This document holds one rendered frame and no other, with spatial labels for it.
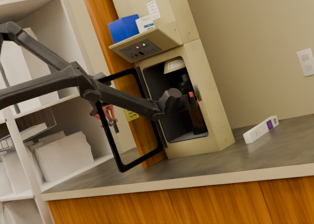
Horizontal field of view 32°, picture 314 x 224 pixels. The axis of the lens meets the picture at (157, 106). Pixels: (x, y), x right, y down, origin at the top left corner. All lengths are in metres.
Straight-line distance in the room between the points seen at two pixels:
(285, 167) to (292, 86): 0.82
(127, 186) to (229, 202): 0.50
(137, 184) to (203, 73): 0.54
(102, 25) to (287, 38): 0.82
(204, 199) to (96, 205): 0.68
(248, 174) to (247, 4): 0.96
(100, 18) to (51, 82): 0.66
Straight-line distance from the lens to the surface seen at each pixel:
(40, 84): 1.89
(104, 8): 2.51
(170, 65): 2.34
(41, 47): 2.46
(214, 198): 2.01
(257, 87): 2.60
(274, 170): 1.77
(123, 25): 2.30
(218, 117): 2.30
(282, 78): 2.52
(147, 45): 2.27
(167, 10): 2.26
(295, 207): 1.83
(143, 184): 2.20
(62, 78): 1.90
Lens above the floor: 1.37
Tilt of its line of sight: 4 degrees down
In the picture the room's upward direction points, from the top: 19 degrees counter-clockwise
